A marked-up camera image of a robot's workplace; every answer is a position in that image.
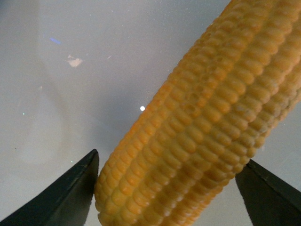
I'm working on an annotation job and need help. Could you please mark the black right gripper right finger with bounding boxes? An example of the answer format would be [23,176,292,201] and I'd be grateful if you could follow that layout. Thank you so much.
[235,160,301,226]

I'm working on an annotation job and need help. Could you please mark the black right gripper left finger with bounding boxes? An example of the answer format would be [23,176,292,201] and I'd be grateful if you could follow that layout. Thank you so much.
[0,149,99,226]

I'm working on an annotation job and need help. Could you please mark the yellow corn cob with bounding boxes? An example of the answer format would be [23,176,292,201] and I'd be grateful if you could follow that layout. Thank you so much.
[95,0,301,226]

